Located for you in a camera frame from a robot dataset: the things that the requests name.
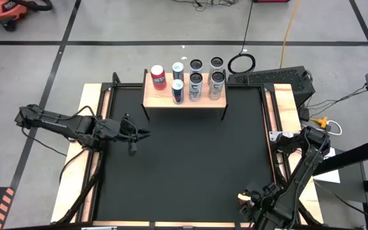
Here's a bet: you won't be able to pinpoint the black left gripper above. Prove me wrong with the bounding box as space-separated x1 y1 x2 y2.
102 113 151 157

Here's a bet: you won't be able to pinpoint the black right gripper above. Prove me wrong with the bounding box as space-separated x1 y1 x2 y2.
238 182 286 223

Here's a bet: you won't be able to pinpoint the dark blue can silver lid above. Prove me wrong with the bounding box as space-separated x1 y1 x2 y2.
171 79 185 105

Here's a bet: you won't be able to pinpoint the red lettered soda can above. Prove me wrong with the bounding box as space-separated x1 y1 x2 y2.
150 65 167 91

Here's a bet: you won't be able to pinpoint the teal can silver lid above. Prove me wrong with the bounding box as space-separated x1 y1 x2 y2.
171 61 185 82

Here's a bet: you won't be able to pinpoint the wooden shelf black legs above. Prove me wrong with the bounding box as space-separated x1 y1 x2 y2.
141 68 229 122

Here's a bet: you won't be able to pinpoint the white printed paper sheet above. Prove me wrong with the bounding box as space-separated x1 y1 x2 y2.
313 146 341 184

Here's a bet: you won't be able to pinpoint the orange power plug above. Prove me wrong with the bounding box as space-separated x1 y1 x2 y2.
309 116 329 130

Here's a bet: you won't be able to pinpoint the black metal beam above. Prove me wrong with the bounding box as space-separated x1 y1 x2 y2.
313 139 368 177

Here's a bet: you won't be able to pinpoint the black perforated computer case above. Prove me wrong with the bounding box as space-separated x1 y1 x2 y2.
227 65 316 108

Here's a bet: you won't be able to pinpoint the orange shop vacuum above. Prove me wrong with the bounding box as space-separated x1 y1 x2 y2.
0 0 29 32

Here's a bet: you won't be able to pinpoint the white cable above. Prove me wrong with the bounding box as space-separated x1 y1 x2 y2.
326 119 344 137

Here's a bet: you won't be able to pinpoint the black cable tangle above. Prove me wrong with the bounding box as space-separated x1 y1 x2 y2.
171 0 240 12

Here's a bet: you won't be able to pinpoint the black vacuum hose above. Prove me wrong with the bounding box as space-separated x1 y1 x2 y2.
11 0 54 12

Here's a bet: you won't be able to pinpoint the yellow extension cord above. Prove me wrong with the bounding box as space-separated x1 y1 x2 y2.
279 0 302 70

